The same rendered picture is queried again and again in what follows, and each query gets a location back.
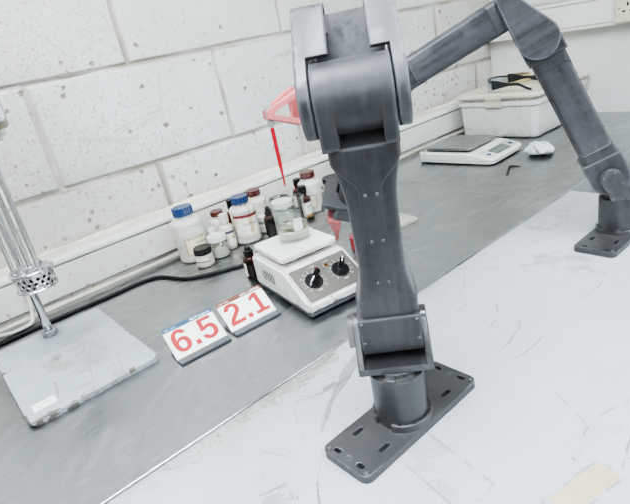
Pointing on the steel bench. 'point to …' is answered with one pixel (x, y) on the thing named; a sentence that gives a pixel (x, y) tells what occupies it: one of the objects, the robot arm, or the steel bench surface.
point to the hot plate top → (272, 248)
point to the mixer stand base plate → (70, 365)
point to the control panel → (325, 276)
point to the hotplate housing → (271, 274)
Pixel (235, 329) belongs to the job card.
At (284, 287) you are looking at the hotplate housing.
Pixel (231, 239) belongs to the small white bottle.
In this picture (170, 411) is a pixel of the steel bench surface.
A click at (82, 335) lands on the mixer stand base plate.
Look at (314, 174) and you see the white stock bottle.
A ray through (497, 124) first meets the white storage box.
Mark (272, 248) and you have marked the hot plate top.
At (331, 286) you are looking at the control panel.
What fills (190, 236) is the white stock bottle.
